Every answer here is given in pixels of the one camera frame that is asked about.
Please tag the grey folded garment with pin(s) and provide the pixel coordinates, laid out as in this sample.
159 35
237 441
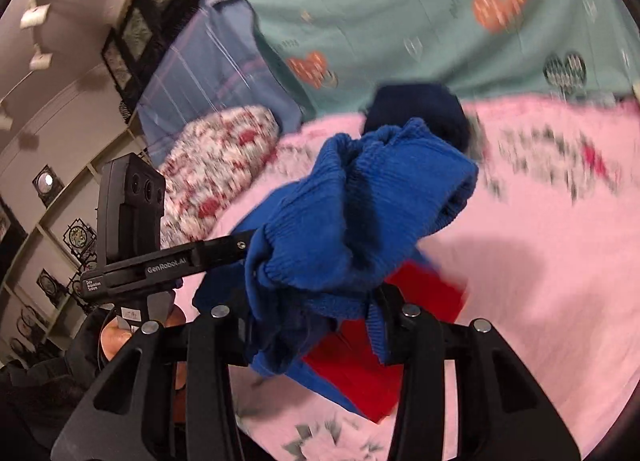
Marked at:
477 136

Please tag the person's left hand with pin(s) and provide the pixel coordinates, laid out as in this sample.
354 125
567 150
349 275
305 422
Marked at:
117 341

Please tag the navy folded garment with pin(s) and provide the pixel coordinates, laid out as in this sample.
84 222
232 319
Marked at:
425 101

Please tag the framed decorative plate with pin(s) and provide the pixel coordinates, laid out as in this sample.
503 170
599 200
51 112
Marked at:
50 285
44 183
80 237

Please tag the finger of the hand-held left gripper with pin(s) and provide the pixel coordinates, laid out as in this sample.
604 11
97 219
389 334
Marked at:
225 248

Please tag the white shelf unit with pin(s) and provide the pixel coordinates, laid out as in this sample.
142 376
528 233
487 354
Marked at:
55 221

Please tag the red white floral pillow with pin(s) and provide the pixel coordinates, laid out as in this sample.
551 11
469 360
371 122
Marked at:
220 156

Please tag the red and blue knit sweater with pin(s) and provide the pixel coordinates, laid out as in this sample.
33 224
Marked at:
350 201

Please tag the blue plaid pillow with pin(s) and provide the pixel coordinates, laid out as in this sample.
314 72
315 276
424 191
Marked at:
210 71

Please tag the row of black framed pictures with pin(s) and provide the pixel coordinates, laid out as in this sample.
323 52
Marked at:
135 31

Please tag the white hanging lamp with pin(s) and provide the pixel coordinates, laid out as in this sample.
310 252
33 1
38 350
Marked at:
41 58
35 15

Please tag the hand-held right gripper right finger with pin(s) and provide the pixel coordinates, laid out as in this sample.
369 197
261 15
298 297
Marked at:
415 336

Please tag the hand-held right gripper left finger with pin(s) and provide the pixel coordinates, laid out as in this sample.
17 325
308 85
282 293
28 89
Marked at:
220 336

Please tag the person's left forearm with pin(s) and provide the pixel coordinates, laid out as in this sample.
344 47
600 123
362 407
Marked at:
45 391

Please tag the green printed blanket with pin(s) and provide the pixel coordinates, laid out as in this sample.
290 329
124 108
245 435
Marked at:
400 16

